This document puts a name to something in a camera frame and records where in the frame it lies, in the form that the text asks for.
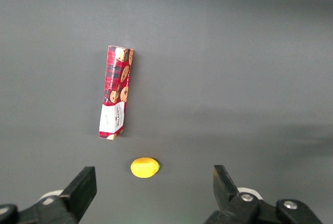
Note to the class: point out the yellow lemon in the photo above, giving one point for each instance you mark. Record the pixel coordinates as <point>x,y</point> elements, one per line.
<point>144,168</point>

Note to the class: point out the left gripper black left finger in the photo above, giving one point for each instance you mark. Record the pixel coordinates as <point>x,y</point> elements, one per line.
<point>80,190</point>

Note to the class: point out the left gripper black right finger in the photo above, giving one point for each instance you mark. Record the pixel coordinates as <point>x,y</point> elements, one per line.
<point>226,195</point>

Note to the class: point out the dark grey table mat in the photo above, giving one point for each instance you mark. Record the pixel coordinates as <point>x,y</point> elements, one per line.
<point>234,52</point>

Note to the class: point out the red tartan cookie box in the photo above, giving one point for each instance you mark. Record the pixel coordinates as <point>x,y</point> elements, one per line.
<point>115,91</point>

